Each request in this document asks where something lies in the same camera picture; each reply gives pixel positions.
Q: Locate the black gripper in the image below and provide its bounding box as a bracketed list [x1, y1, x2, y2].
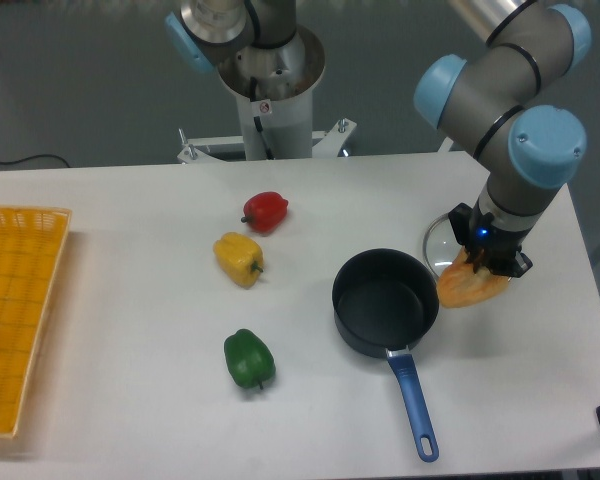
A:
[447, 203, 533, 278]

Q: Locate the yellow woven basket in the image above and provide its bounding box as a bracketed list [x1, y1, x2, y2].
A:
[0, 205, 72, 438]

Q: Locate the green bell pepper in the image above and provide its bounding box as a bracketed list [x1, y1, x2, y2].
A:
[223, 329, 276, 389]

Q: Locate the black pan with blue handle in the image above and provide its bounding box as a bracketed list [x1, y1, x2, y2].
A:
[331, 248, 439, 463]

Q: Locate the grey blue-capped right robot arm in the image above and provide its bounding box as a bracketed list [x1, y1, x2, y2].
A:
[413, 1, 592, 278]

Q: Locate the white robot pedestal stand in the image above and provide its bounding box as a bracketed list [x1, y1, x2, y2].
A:
[176, 69, 357, 164]

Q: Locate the red bell pepper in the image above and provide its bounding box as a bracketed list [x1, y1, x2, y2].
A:
[241, 191, 289, 234]

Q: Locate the grey blue-capped left robot arm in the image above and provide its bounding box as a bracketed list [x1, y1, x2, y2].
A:
[164, 0, 325, 101]

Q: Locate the black cable on floor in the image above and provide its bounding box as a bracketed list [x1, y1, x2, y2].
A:
[0, 154, 72, 169]

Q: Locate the glass pan lid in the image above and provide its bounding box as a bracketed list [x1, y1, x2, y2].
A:
[422, 214, 461, 281]

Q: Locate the yellow bell pepper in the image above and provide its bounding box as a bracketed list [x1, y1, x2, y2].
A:
[213, 232, 264, 289]

